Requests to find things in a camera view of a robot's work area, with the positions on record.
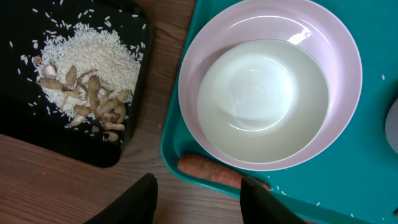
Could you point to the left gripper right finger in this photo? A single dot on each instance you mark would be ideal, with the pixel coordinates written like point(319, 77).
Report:
point(258, 205)

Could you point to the teal serving tray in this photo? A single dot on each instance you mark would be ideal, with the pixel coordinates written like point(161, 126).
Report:
point(354, 180)

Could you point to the orange carrot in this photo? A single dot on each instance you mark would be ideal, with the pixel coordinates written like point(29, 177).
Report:
point(203, 168)

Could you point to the rice and food scraps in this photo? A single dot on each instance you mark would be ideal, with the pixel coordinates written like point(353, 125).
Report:
point(87, 77)

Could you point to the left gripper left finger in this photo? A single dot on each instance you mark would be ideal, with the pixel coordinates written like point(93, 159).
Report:
point(136, 205)

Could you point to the cream bowl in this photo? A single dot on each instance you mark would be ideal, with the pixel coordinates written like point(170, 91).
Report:
point(263, 101)

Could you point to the small pink bowl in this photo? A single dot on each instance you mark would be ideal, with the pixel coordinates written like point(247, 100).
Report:
point(391, 126)

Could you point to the large pink plate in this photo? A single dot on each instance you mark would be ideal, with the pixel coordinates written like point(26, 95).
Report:
point(305, 23)

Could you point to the black tray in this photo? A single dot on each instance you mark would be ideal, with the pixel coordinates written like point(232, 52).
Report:
point(71, 84)

